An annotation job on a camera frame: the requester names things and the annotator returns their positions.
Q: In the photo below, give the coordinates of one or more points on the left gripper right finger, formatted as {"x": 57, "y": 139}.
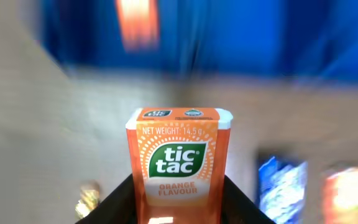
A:
{"x": 241, "y": 211}

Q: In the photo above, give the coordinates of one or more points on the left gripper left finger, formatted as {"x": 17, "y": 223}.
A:
{"x": 117, "y": 208}

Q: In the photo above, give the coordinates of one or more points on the gold candy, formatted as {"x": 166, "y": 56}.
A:
{"x": 87, "y": 200}

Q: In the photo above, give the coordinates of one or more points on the blue candy pack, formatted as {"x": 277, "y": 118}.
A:
{"x": 281, "y": 189}

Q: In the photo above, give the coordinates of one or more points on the orange candy box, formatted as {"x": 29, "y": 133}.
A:
{"x": 137, "y": 25}
{"x": 179, "y": 161}
{"x": 350, "y": 196}

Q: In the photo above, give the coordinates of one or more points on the blue tray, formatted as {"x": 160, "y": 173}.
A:
{"x": 244, "y": 37}

